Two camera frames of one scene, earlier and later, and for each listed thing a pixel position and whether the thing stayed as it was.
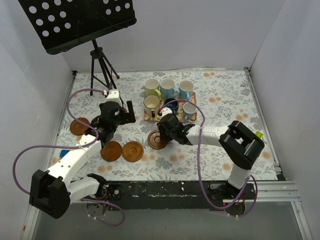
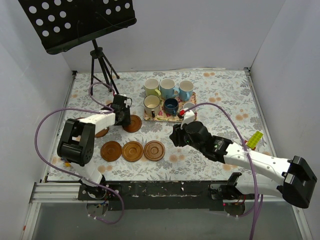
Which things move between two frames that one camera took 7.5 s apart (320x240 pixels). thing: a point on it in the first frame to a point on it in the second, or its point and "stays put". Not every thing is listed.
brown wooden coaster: [154, 140] to [154, 150]
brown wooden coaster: [111, 151] stays put
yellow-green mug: [151, 87] stays put
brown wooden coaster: [132, 151] stays put
